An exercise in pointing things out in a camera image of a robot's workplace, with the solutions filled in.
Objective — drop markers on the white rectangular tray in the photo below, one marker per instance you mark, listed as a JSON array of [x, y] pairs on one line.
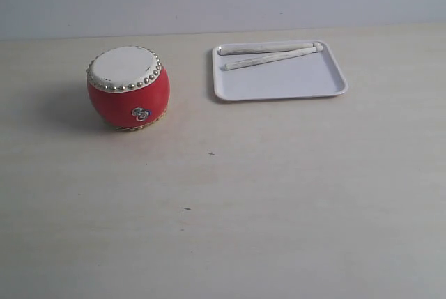
[[316, 75]]

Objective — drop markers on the white wooden drumstick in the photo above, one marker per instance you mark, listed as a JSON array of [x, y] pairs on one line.
[[264, 48], [272, 57]]

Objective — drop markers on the small red drum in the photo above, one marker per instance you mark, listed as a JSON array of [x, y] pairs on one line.
[[128, 86]]

